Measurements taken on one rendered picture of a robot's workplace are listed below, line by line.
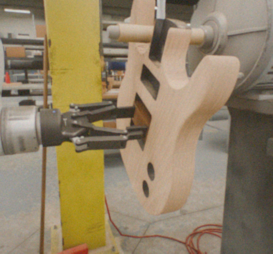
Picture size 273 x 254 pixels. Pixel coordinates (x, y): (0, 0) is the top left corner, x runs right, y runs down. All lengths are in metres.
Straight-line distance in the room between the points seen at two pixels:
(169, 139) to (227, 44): 0.23
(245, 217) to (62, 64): 1.06
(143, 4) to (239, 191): 0.57
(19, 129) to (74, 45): 0.93
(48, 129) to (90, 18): 0.98
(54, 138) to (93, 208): 1.16
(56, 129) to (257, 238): 0.60
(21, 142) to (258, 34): 0.45
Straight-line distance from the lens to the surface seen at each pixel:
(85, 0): 1.36
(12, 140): 0.44
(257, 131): 0.67
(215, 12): 0.55
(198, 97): 0.32
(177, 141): 0.38
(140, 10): 0.55
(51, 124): 0.44
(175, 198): 0.44
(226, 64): 0.31
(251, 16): 0.49
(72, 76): 1.31
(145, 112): 0.51
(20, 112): 0.45
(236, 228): 0.83
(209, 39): 0.52
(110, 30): 0.44
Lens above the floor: 1.18
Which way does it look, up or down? 12 degrees down
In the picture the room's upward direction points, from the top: straight up
